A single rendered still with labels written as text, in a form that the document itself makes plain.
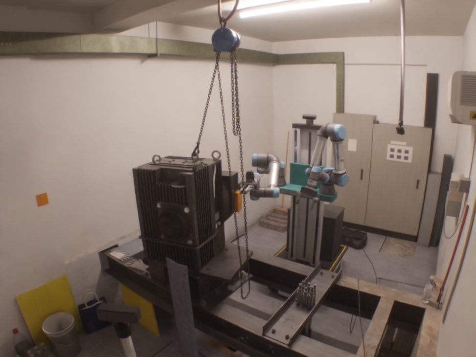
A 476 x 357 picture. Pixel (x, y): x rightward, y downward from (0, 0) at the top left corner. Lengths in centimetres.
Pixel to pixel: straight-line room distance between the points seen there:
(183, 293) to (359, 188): 324
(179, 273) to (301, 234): 165
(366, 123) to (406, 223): 153
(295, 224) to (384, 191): 178
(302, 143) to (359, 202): 197
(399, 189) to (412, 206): 31
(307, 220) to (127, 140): 197
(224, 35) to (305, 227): 212
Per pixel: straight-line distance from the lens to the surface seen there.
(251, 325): 214
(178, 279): 213
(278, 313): 217
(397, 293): 257
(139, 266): 283
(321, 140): 265
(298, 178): 305
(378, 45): 472
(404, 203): 464
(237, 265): 229
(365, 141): 453
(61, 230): 296
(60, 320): 313
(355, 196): 475
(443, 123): 462
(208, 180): 217
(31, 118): 266
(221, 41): 194
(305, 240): 336
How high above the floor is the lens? 212
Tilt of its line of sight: 16 degrees down
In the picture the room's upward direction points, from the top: 2 degrees counter-clockwise
